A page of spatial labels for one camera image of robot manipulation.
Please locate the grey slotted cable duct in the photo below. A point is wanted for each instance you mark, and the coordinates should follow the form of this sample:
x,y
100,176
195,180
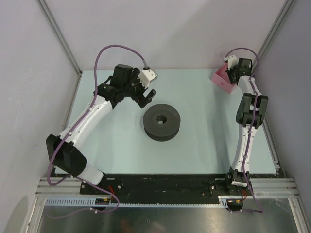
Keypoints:
x,y
95,202

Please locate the aluminium frame post left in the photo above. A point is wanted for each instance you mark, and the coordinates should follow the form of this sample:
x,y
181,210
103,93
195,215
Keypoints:
x,y
47,13

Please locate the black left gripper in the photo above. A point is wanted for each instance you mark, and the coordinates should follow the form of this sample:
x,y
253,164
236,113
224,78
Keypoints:
x,y
141,100

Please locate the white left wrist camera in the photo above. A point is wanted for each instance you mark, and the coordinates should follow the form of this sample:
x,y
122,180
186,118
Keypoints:
x,y
146,77

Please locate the aluminium front rail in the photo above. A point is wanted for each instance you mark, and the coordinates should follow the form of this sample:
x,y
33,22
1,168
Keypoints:
x,y
262,188

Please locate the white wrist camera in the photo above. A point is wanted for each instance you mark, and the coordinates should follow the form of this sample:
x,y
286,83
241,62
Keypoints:
x,y
146,77
231,61

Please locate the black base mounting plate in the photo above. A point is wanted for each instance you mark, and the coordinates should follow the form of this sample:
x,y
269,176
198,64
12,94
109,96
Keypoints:
x,y
214,184

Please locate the pink open box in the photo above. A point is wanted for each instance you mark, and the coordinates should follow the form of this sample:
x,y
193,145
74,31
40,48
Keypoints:
x,y
221,79

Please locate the aluminium frame post right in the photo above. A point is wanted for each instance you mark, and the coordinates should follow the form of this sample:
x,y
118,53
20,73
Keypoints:
x,y
274,30

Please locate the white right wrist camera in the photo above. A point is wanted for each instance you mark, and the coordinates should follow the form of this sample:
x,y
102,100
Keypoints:
x,y
231,61

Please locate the black cable spool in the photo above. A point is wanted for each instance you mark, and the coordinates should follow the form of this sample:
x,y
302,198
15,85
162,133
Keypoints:
x,y
161,122

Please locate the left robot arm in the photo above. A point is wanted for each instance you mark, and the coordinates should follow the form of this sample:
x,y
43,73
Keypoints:
x,y
64,149

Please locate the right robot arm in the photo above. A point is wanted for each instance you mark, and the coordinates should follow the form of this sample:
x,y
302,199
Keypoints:
x,y
250,116

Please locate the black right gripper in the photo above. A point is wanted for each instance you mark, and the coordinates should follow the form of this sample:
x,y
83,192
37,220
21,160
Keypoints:
x,y
229,73

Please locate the aluminium frame post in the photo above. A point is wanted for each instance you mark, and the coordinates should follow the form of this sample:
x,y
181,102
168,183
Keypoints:
x,y
274,30
47,13

